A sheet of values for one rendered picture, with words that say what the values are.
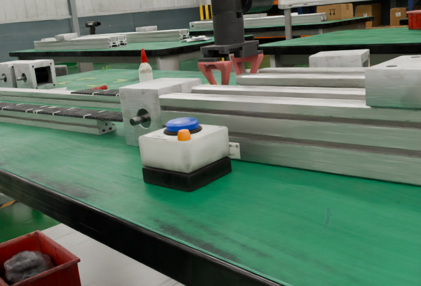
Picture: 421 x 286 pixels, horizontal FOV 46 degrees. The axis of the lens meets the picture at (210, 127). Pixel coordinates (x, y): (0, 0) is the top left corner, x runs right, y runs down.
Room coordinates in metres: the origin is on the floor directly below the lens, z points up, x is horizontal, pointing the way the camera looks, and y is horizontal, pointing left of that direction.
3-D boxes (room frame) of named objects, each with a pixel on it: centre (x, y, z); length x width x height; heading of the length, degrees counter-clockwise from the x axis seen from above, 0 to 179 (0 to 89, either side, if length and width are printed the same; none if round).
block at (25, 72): (1.66, 0.57, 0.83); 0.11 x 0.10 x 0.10; 138
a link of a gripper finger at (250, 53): (0.97, -0.07, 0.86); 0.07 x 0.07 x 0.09; 49
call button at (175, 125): (0.60, 0.03, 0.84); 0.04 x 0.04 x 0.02
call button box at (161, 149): (0.60, 0.03, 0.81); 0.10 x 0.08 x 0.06; 139
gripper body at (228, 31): (0.95, -0.05, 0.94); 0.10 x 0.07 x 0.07; 139
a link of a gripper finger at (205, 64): (0.93, -0.03, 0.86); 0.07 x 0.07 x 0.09; 49
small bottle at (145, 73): (1.39, 0.16, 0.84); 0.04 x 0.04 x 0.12
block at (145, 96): (0.79, 0.08, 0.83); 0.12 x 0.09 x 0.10; 139
